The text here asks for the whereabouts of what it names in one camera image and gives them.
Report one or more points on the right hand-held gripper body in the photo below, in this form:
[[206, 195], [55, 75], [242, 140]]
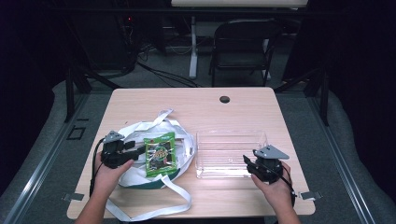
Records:
[[269, 168]]

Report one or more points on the grey tape strip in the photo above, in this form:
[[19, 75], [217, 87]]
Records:
[[73, 196], [311, 195]]

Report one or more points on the white tote bag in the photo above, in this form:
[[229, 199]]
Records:
[[137, 175]]

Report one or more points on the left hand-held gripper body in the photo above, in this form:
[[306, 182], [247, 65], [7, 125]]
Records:
[[112, 154]]

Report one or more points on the white desk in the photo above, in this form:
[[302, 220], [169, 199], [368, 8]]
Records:
[[239, 2]]

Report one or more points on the dark equipment with red light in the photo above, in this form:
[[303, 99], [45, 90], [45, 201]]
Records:
[[127, 31]]

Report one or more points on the black folding chair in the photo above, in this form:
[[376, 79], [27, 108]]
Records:
[[243, 40]]

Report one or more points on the black metal stand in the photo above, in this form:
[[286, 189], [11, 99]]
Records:
[[323, 93], [70, 93]]

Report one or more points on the clear plastic container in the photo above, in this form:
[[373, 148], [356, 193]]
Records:
[[224, 155]]

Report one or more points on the green seaweed snack packet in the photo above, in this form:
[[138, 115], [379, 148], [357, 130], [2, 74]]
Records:
[[160, 155]]

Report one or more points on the aluminium floor rail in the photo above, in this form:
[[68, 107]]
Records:
[[37, 180], [342, 174]]

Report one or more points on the person's right hand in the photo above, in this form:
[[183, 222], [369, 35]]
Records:
[[277, 193]]

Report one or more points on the person's left hand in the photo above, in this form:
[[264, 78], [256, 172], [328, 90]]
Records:
[[107, 179]]

